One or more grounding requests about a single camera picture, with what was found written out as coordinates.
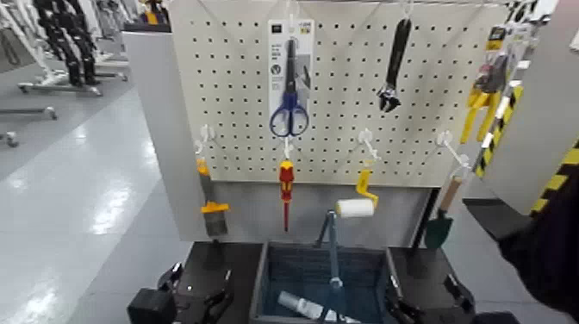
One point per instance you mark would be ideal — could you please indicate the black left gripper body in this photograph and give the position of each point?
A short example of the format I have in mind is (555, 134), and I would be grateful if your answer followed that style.
(192, 307)

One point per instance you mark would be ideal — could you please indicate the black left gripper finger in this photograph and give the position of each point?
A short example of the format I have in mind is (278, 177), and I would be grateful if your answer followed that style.
(171, 276)
(221, 296)

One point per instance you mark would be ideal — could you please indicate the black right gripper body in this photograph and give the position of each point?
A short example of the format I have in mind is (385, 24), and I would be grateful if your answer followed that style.
(445, 316)

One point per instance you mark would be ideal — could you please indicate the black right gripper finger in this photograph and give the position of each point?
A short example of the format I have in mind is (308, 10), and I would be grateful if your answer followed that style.
(401, 305)
(459, 292)

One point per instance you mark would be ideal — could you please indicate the yellow paint roller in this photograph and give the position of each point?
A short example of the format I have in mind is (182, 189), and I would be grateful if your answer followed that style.
(355, 208)

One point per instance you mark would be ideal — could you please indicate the grey blue plastic crate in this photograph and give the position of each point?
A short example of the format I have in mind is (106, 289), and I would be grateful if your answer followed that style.
(298, 271)

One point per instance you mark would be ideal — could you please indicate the orange grey paintbrush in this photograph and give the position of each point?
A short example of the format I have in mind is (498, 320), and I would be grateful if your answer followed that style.
(212, 208)

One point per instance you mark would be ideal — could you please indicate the white tube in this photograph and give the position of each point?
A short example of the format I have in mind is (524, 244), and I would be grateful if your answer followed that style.
(303, 306)

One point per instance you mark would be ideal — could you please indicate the red yellow screwdriver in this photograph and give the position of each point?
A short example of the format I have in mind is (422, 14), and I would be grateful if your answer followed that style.
(286, 178)

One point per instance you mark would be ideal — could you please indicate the grey stand backboard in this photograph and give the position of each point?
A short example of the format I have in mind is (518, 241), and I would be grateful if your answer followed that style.
(154, 135)

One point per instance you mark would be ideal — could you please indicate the white pegboard hook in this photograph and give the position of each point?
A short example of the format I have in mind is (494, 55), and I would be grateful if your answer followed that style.
(286, 145)
(450, 145)
(206, 135)
(367, 140)

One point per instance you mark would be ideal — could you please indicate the yellow black striped strip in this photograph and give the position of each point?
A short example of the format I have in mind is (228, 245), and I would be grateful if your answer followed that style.
(497, 131)

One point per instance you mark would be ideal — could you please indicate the white pegboard panel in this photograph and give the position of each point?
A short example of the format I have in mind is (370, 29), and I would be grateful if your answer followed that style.
(344, 149)

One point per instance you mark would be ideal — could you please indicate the grey panel with hazard tape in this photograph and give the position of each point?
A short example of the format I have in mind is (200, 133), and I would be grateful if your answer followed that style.
(538, 113)

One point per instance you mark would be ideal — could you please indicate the yellow pliers in package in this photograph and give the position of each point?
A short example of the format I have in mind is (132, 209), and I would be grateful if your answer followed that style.
(488, 81)

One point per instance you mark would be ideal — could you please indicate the blue scissors on card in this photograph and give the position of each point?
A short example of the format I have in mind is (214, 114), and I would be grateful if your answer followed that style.
(289, 68)

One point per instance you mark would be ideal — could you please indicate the black adjustable wrench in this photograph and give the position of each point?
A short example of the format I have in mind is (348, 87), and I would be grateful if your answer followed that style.
(397, 49)

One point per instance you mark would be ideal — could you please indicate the black robot on stand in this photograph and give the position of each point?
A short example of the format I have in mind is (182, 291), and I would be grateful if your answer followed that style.
(68, 40)

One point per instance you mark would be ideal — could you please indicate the yellow blue machine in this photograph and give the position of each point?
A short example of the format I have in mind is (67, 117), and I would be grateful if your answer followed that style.
(153, 16)

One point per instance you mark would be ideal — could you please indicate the white robot on stand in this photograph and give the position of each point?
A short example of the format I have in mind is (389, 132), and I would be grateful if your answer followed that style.
(27, 36)

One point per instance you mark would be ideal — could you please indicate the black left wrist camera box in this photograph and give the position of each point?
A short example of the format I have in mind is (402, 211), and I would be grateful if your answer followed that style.
(151, 308)

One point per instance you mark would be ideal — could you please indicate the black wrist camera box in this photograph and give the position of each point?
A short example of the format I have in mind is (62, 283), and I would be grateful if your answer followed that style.
(495, 318)
(151, 308)

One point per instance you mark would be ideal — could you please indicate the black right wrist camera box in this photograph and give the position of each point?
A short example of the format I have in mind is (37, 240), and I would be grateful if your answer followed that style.
(495, 318)

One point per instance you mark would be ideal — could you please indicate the black stand post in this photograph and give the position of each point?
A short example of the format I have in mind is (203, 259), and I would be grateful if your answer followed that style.
(425, 217)

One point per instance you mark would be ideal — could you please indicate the grey wheeled base frame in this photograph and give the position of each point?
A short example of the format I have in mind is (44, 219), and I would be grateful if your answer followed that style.
(59, 87)

